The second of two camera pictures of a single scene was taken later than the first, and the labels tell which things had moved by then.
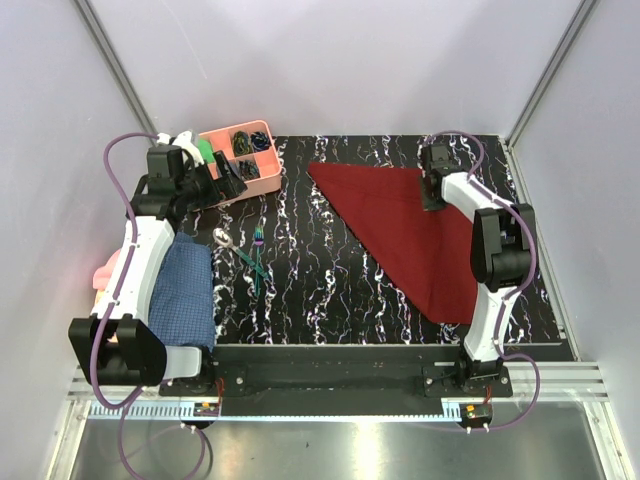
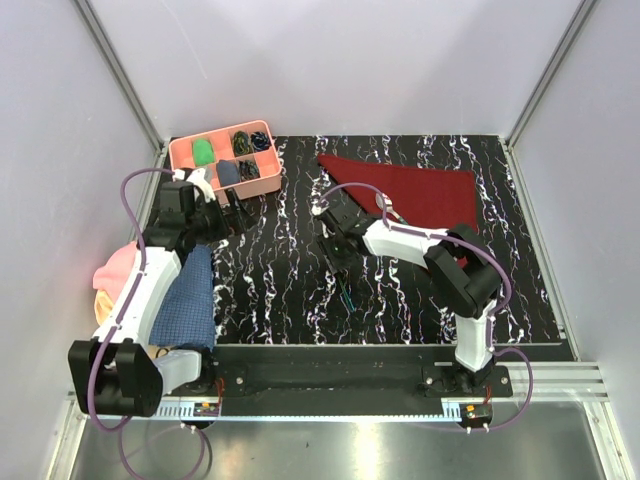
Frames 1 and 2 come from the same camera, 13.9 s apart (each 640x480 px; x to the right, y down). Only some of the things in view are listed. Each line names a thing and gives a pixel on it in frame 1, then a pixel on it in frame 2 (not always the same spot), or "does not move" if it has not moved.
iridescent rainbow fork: (259, 238) → (346, 294)
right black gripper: (427, 204) → (333, 264)
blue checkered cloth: (181, 303) does not move
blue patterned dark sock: (260, 141) does not move
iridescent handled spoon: (224, 238) → (389, 207)
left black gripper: (228, 184) → (242, 219)
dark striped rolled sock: (248, 170) does not move
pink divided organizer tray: (251, 150) does not move
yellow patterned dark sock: (242, 143) does not move
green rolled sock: (206, 150) does not move
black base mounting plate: (338, 371) does not move
